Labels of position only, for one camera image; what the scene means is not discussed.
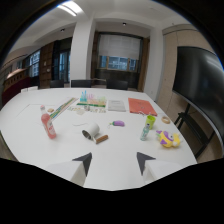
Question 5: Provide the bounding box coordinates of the yellow purple stuffed toy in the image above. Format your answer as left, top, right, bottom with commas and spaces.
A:
155, 130, 182, 149

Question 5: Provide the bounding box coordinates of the purple small toy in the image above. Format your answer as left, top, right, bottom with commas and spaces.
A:
110, 120, 126, 128

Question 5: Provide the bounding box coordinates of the teal slim bottle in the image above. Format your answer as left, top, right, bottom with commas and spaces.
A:
139, 122, 152, 142

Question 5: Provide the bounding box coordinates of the brown cylindrical stick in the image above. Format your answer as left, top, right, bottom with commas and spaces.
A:
95, 134, 109, 145

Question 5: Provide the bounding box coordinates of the white mug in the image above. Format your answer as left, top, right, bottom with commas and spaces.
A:
81, 122, 101, 142

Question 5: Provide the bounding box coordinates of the green plastic cup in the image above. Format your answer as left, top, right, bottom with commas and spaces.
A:
145, 114, 157, 131

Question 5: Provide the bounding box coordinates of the pink drink bottle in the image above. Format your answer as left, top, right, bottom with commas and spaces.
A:
39, 104, 57, 140

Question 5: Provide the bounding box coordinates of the long colourful ruler box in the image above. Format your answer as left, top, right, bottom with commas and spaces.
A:
49, 96, 79, 121

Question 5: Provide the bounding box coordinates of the orange folder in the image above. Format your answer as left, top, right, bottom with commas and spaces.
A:
127, 97, 158, 117

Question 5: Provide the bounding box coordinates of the black chair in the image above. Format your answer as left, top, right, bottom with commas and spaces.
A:
49, 79, 65, 89
70, 79, 93, 89
106, 79, 129, 91

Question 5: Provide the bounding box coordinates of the large black display screen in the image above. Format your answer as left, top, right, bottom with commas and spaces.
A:
171, 46, 224, 148

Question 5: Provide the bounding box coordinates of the window roller blind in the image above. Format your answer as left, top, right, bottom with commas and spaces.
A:
97, 33, 142, 61

